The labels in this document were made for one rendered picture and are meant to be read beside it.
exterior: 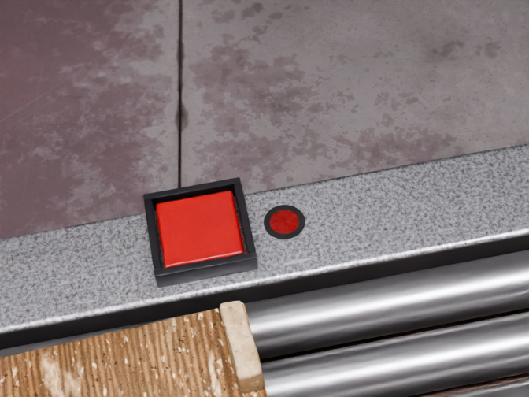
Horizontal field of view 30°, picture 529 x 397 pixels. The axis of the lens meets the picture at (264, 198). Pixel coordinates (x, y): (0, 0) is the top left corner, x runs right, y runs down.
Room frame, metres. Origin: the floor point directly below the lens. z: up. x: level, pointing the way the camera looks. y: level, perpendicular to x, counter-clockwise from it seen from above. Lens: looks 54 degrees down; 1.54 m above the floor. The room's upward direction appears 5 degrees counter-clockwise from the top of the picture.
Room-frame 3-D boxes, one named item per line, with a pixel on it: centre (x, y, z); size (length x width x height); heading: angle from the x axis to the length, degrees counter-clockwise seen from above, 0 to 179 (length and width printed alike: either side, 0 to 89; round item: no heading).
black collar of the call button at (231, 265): (0.42, 0.05, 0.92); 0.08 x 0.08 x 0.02; 6
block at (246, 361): (0.31, 0.02, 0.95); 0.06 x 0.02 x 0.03; 9
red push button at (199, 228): (0.42, 0.05, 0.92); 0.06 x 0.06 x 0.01; 6
